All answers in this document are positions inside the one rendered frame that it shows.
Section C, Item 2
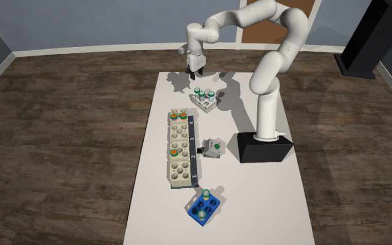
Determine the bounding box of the green-capped tube with grey dot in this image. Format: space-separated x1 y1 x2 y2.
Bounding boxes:
202 189 210 200

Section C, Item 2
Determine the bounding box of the blue tube rack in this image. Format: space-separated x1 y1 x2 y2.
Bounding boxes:
187 194 220 226

